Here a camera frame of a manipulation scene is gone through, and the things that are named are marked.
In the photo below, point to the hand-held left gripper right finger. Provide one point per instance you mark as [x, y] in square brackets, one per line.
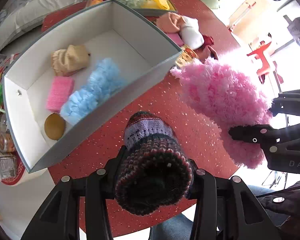
[202, 180]

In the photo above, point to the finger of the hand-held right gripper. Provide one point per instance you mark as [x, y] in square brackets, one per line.
[250, 133]
[290, 103]

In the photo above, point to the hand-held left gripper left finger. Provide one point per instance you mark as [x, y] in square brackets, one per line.
[115, 166]

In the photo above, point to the dark knitted sock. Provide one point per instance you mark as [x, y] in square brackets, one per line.
[152, 155]

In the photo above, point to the pink fluffy cloth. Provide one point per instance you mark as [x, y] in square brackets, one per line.
[215, 92]

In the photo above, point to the brown round pad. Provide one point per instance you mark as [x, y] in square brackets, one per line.
[55, 126]

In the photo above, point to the light blue fluffy cloth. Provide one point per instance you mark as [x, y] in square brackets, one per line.
[97, 90]

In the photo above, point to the pink foam strip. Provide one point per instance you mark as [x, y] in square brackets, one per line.
[58, 93]

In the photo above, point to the white cloth bag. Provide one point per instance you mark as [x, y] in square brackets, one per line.
[191, 33]

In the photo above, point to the beige knit sock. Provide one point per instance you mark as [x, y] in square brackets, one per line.
[70, 60]

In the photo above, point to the grey white storage box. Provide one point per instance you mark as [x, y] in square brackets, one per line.
[140, 30]

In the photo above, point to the person's dark jacket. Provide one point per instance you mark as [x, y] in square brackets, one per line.
[287, 210]

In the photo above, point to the person's blue jeans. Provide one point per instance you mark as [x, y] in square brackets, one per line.
[172, 227]

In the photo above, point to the red plastic stool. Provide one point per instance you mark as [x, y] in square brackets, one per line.
[261, 55]

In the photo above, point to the dark red fabric rose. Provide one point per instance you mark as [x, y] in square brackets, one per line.
[208, 43]

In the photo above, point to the gold tissue packet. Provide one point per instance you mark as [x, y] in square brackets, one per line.
[187, 56]

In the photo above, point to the clear glass container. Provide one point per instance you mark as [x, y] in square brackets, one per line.
[5, 167]

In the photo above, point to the clear plastic snack jar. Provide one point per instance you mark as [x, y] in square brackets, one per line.
[6, 142]

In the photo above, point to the pink knitted sock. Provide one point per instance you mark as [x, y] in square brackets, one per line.
[175, 39]

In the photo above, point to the peach knit sock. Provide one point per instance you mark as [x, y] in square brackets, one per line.
[171, 22]

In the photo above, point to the grey shallow tray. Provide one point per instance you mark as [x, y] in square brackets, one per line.
[152, 11]

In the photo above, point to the orange fabric flower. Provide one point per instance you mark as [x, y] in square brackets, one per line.
[96, 2]

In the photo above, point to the white sofa cushion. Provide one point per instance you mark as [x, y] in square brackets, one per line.
[52, 5]

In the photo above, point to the grey patterned sofa cover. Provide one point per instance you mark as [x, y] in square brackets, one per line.
[15, 5]

